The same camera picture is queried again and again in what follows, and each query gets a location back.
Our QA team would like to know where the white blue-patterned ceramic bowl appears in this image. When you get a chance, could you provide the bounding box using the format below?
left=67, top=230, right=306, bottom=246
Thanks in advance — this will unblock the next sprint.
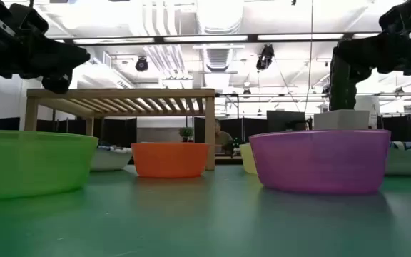
left=90, top=145, right=133, bottom=172
left=385, top=141, right=411, bottom=176

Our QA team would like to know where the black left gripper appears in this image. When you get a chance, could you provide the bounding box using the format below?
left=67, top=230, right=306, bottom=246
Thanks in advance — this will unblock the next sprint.
left=0, top=14, right=91, bottom=94

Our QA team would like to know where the black partition panel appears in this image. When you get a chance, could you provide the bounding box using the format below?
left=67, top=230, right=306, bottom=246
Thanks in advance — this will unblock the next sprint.
left=0, top=116, right=21, bottom=131
left=36, top=117, right=138, bottom=148
left=376, top=116, right=411, bottom=143
left=193, top=116, right=268, bottom=143

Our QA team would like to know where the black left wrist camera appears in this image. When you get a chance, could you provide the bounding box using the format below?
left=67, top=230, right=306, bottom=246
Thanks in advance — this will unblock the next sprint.
left=0, top=0, right=49, bottom=36

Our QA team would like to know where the black overhead frame bar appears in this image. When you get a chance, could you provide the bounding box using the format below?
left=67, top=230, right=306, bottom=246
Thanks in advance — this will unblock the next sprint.
left=44, top=33, right=383, bottom=46

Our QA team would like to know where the orange plastic bowl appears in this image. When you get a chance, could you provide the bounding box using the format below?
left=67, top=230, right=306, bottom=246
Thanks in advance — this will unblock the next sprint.
left=131, top=142, right=210, bottom=179

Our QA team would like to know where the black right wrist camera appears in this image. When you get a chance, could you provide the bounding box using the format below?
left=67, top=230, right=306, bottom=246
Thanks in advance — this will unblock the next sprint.
left=378, top=0, right=411, bottom=39

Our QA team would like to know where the purple plastic bowl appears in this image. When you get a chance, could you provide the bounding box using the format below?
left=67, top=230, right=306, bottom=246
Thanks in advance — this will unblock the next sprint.
left=248, top=129, right=392, bottom=195

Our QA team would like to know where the dark green cactus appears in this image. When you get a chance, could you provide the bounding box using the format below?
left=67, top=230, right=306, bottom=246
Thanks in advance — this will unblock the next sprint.
left=328, top=46, right=358, bottom=111

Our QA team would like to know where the green plastic bowl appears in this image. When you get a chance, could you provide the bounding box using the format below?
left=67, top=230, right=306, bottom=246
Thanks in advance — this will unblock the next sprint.
left=0, top=130, right=99, bottom=200

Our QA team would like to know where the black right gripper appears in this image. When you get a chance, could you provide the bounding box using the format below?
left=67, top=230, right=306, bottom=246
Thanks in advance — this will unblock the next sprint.
left=333, top=21, right=411, bottom=76

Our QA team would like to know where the white hexagonal plant pot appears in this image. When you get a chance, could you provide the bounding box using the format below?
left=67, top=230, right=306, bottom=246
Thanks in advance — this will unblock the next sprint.
left=313, top=109, right=370, bottom=131

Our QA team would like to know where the yellow plastic bowl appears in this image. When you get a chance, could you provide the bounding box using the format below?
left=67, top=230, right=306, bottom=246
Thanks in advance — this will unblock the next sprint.
left=239, top=143, right=260, bottom=176

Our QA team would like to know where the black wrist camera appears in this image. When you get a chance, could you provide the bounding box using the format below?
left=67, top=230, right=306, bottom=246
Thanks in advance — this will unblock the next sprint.
left=378, top=0, right=411, bottom=39
left=0, top=0, right=49, bottom=36

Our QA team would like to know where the dark computer monitor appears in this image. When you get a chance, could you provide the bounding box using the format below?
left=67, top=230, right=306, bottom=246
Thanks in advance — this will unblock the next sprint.
left=266, top=110, right=307, bottom=133

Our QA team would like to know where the wooden slatted shelf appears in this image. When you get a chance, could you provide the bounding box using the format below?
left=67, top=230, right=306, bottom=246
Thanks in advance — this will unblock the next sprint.
left=24, top=88, right=216, bottom=171

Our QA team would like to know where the person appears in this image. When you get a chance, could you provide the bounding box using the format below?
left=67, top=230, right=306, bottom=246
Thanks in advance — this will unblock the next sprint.
left=214, top=119, right=234, bottom=155

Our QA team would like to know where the black overhead camera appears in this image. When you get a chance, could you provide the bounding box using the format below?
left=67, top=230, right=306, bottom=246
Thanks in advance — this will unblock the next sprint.
left=255, top=44, right=275, bottom=71
left=135, top=56, right=149, bottom=72

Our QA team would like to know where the small potted green plant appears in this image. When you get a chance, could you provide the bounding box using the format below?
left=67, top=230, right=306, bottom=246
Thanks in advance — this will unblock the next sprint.
left=178, top=126, right=195, bottom=143

